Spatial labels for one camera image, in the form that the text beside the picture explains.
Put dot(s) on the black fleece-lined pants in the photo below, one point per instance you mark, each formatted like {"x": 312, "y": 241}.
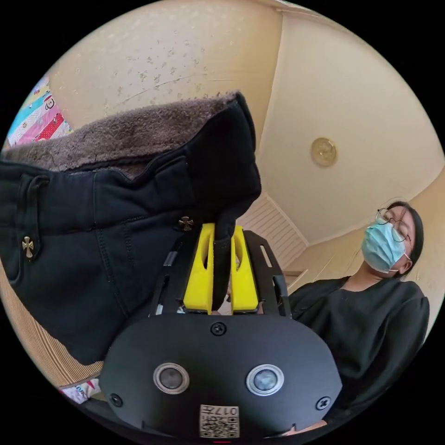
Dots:
{"x": 104, "y": 208}

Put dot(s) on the colourful patchwork quilt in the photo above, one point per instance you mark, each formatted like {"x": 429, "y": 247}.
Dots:
{"x": 38, "y": 120}

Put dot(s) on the round ceiling lamp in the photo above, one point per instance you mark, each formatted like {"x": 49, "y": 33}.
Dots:
{"x": 323, "y": 152}

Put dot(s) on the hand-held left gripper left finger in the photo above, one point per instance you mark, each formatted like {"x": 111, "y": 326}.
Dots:
{"x": 199, "y": 278}

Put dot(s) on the person's body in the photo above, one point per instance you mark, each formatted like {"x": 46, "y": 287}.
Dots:
{"x": 365, "y": 313}

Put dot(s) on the white louvred cupboard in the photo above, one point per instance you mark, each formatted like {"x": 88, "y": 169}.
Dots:
{"x": 278, "y": 226}

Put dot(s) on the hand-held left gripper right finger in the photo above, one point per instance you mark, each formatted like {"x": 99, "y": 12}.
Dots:
{"x": 244, "y": 285}

